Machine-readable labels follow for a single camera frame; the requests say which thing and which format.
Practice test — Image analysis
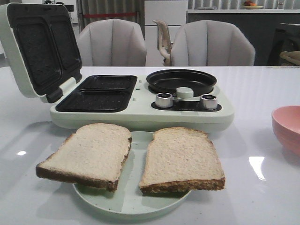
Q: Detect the bread slice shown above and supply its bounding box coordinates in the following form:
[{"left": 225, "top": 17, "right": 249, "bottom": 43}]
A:
[
  {"left": 36, "top": 123, "right": 132, "bottom": 192},
  {"left": 139, "top": 127, "right": 225, "bottom": 194}
]

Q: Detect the green breakfast maker lid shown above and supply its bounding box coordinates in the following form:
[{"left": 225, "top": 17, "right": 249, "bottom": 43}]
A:
[{"left": 0, "top": 3, "right": 82, "bottom": 103}]

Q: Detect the green breakfast maker base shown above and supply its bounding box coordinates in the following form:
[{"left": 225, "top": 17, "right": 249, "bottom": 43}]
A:
[{"left": 50, "top": 75, "right": 234, "bottom": 132}]

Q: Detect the left silver control knob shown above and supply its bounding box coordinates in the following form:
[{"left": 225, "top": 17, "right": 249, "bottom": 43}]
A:
[{"left": 155, "top": 92, "right": 173, "bottom": 108}]

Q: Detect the silver control knob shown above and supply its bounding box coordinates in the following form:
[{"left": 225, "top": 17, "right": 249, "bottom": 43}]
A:
[
  {"left": 155, "top": 92, "right": 173, "bottom": 108},
  {"left": 200, "top": 94, "right": 218, "bottom": 110}
]

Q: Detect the black round frying pan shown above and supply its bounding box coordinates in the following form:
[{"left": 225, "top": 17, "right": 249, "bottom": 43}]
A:
[{"left": 146, "top": 68, "right": 217, "bottom": 96}]

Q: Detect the right silver control knob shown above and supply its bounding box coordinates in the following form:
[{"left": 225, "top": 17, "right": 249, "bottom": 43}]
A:
[{"left": 200, "top": 94, "right": 218, "bottom": 110}]

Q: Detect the beige office chair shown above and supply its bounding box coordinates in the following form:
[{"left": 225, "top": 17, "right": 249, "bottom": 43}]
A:
[{"left": 153, "top": 20, "right": 172, "bottom": 66}]

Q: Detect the left grey upholstered chair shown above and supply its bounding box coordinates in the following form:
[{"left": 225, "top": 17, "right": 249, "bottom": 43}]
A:
[{"left": 77, "top": 19, "right": 147, "bottom": 67}]

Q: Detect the grey upholstered chair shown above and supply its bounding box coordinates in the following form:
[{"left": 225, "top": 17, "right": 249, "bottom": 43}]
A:
[
  {"left": 77, "top": 19, "right": 147, "bottom": 67},
  {"left": 171, "top": 20, "right": 255, "bottom": 67}
]

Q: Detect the light green round plate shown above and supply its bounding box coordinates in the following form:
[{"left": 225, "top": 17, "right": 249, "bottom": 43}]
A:
[{"left": 73, "top": 131, "right": 190, "bottom": 220}]

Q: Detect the right grey upholstered chair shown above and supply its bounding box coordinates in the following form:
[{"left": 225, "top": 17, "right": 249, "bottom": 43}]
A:
[{"left": 171, "top": 20, "right": 255, "bottom": 67}]

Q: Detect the white cabinet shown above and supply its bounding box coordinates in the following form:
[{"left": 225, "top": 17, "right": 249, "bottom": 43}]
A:
[{"left": 144, "top": 0, "right": 188, "bottom": 67}]

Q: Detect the pink bowl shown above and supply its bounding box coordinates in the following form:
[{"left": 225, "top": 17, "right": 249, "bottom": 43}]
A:
[{"left": 272, "top": 105, "right": 300, "bottom": 156}]

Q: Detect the fruit bowl on counter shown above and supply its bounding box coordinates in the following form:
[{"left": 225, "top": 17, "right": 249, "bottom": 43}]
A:
[{"left": 242, "top": 0, "right": 263, "bottom": 9}]

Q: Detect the grey counter with white top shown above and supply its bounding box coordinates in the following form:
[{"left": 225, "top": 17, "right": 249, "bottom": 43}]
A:
[{"left": 187, "top": 9, "right": 300, "bottom": 66}]

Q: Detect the beige cushion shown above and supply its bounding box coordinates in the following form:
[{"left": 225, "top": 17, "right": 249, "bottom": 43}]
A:
[{"left": 279, "top": 51, "right": 300, "bottom": 66}]

